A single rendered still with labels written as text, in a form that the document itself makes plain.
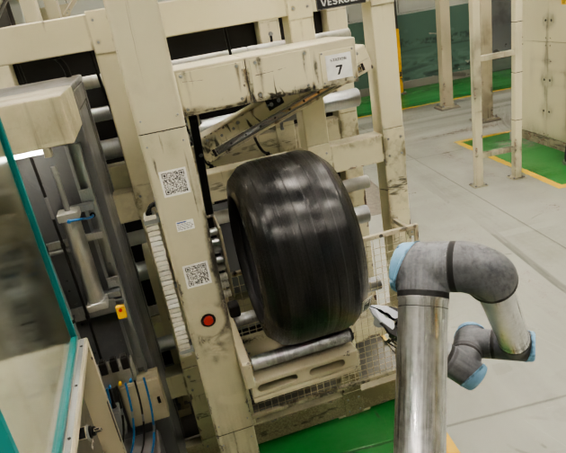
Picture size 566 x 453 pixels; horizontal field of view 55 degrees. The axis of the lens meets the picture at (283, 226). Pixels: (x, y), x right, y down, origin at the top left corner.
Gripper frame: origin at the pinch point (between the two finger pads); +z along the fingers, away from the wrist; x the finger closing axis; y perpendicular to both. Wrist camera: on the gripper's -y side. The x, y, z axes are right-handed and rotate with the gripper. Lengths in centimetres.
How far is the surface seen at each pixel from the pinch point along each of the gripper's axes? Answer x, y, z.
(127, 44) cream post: 1, -42, 90
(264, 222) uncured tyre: -6.5, -17.6, 39.0
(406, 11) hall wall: 892, 467, 147
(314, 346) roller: -11.9, 19.5, 8.1
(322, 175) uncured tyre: 14.7, -21.6, 33.4
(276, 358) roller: -21.3, 21.8, 16.5
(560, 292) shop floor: 159, 124, -114
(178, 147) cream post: -4, -22, 70
